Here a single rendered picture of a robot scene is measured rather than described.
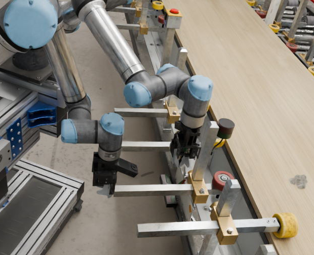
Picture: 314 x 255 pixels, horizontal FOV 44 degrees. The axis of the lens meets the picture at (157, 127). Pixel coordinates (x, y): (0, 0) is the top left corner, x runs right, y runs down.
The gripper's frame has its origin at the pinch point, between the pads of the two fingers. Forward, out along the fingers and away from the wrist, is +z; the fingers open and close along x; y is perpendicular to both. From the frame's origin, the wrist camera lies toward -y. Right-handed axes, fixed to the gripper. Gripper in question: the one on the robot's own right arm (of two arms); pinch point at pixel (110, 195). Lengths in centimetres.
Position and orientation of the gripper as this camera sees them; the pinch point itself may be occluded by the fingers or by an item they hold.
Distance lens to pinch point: 144.4
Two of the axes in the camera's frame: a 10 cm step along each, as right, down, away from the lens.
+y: -9.7, -0.2, -2.3
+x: 1.7, 6.3, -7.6
